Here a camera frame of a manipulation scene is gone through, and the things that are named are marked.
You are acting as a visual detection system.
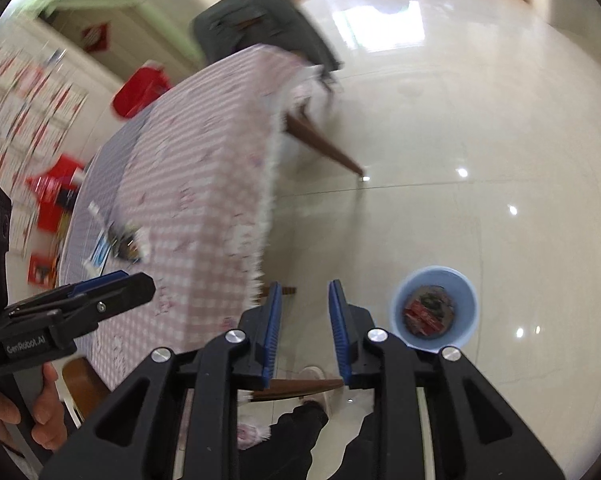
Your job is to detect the chair with grey jacket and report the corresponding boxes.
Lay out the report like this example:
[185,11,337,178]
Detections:
[190,0,344,91]

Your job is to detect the red chair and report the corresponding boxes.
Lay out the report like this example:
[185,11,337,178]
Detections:
[111,60,171,120]

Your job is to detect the silver wrapper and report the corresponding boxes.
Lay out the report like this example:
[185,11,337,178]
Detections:
[108,225,142,262]

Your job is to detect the red gift bag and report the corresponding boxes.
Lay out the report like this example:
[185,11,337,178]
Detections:
[25,155,88,231]

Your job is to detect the white blue packet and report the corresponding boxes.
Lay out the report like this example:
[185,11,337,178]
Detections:
[83,232,112,267]

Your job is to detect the blue grid tablecloth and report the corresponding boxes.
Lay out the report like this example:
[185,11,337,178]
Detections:
[58,105,154,286]

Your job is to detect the red black box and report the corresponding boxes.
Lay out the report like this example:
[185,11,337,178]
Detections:
[28,255,57,287]

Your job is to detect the wooden dining table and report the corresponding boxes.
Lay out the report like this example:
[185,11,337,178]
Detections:
[250,110,366,402]

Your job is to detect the wooden chair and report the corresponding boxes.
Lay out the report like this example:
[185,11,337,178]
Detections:
[63,357,108,421]

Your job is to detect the white slipper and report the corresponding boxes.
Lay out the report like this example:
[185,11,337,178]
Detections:
[298,366,334,416]

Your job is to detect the light blue plastic bucket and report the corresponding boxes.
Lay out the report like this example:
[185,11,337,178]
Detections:
[389,265,480,353]

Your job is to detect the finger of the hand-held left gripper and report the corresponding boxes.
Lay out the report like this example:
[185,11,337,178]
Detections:
[60,273,156,346]
[8,270,130,316]

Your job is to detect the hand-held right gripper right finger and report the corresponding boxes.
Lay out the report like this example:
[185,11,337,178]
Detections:
[328,280,566,480]

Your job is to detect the person's left hand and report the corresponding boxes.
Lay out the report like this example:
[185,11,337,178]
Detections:
[0,362,69,450]

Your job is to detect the pink gingham tablecloth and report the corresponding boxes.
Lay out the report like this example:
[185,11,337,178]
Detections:
[75,45,321,391]

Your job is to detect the red diamond door sticker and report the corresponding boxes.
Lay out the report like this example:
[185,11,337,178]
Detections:
[80,22,112,55]

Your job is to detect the person's black trousers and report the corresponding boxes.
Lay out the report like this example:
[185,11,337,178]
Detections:
[238,395,381,480]

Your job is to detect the wall of red bordered certificates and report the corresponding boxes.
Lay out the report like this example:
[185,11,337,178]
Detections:
[0,45,88,256]

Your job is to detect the brown red snack wrappers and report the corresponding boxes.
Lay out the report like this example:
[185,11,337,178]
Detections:
[405,296,446,336]

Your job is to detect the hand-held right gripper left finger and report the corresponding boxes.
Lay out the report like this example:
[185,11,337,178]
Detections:
[39,281,284,480]

